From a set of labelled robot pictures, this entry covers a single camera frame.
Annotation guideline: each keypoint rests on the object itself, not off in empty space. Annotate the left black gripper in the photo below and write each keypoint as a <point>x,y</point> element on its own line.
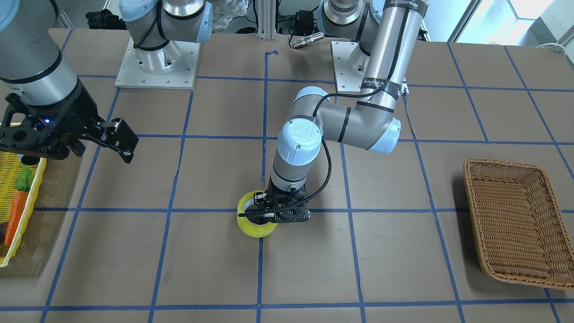
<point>261,202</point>

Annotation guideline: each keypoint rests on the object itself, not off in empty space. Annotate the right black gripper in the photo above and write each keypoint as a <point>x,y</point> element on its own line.
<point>82,106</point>

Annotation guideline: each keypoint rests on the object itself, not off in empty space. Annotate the yellow tape roll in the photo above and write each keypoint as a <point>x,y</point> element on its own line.
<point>256,230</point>

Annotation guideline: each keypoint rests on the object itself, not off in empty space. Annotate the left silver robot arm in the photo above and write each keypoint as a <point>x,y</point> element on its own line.
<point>386,31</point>

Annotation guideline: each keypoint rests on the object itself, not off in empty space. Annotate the yellow plastic basket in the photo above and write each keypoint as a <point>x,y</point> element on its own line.
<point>11,166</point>

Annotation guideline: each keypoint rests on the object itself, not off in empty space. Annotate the orange toy carrot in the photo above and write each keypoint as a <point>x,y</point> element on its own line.
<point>23,186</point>

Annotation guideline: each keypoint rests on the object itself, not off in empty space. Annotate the silver metal cylinder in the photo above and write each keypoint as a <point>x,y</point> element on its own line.
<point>306,40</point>

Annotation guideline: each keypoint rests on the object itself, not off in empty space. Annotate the black power adapter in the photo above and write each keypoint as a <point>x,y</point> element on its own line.
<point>303,23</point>

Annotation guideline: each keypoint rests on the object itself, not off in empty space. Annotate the brown wicker basket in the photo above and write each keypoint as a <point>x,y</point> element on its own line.
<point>519,231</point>

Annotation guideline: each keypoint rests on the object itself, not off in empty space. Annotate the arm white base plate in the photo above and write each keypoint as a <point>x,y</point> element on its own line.
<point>350,64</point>
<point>172,67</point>

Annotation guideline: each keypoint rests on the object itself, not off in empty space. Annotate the aluminium frame post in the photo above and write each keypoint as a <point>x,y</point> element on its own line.
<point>266,19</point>

